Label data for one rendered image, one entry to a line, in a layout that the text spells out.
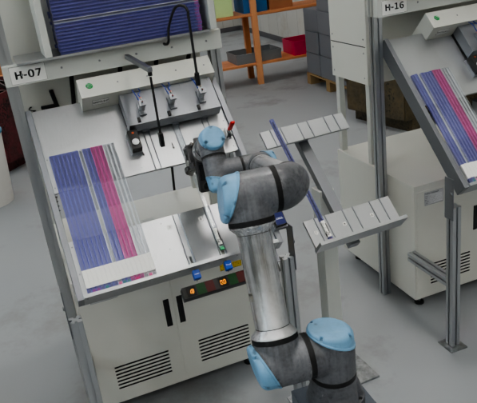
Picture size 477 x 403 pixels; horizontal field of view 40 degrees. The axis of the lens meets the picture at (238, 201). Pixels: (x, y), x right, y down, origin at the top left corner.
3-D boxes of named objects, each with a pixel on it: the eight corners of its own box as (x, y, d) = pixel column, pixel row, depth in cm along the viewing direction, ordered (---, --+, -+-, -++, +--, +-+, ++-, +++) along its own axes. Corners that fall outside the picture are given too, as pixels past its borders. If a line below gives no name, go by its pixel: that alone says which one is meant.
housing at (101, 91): (209, 94, 249) (215, 72, 237) (83, 121, 235) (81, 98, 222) (203, 77, 252) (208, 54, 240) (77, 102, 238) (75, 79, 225)
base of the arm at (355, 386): (375, 409, 164) (374, 377, 160) (321, 428, 161) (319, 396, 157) (347, 375, 178) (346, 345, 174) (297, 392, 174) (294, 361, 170)
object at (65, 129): (236, 156, 238) (238, 149, 233) (55, 200, 218) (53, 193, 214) (206, 84, 250) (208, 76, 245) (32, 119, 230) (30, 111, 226)
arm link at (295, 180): (323, 159, 155) (268, 141, 201) (279, 168, 152) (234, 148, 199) (329, 205, 157) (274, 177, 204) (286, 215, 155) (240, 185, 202)
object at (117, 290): (274, 249, 224) (279, 241, 218) (85, 305, 205) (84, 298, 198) (272, 246, 225) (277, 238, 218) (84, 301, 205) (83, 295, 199)
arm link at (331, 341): (365, 377, 161) (362, 332, 156) (314, 391, 159) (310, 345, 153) (345, 350, 172) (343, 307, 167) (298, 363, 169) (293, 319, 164)
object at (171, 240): (274, 243, 222) (276, 240, 220) (83, 299, 203) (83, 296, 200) (255, 195, 229) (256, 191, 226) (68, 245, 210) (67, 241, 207)
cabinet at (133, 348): (267, 365, 275) (251, 233, 251) (105, 421, 254) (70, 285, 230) (216, 296, 332) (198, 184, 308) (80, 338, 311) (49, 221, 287)
